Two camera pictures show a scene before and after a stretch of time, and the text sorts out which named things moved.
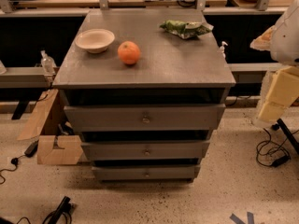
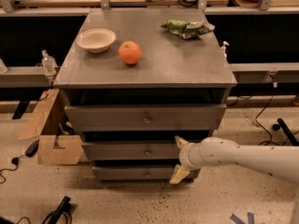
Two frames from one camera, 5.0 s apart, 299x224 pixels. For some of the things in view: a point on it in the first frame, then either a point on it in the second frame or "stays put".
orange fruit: [129, 52] stays put
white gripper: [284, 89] to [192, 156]
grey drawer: [146, 150] stays put
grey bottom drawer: [145, 173] stays put
